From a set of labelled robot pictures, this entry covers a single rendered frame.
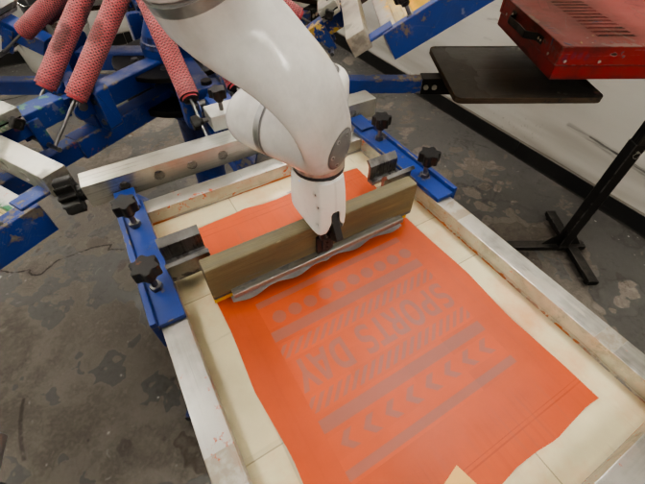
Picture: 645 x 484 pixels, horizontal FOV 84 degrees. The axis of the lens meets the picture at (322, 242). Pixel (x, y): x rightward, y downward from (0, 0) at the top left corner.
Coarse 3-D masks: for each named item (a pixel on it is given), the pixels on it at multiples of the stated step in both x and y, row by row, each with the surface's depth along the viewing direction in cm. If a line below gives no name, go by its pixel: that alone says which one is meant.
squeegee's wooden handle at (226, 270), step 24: (384, 192) 64; (408, 192) 66; (360, 216) 63; (384, 216) 67; (264, 240) 56; (288, 240) 57; (312, 240) 61; (216, 264) 53; (240, 264) 55; (264, 264) 58; (216, 288) 56
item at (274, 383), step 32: (224, 224) 73; (256, 224) 73; (256, 320) 58; (256, 352) 55; (256, 384) 52; (288, 384) 52; (288, 416) 49; (288, 448) 46; (320, 448) 46; (416, 448) 46; (448, 448) 46; (320, 480) 44; (384, 480) 44; (416, 480) 44; (480, 480) 44
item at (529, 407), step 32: (352, 192) 79; (416, 256) 67; (448, 256) 67; (448, 288) 63; (480, 288) 63; (480, 320) 58; (512, 320) 58; (512, 352) 55; (544, 352) 55; (512, 384) 52; (544, 384) 52; (576, 384) 52; (448, 416) 49; (480, 416) 49; (512, 416) 49; (544, 416) 49; (576, 416) 49; (480, 448) 46; (512, 448) 46
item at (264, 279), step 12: (396, 216) 69; (372, 228) 67; (384, 228) 68; (348, 240) 65; (360, 240) 66; (324, 252) 63; (336, 252) 64; (288, 264) 61; (300, 264) 61; (264, 276) 60; (276, 276) 60; (240, 288) 58; (252, 288) 59
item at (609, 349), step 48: (192, 192) 74; (240, 192) 79; (480, 240) 65; (528, 288) 60; (192, 336) 53; (576, 336) 55; (192, 384) 48; (624, 384) 52; (240, 480) 41; (624, 480) 41
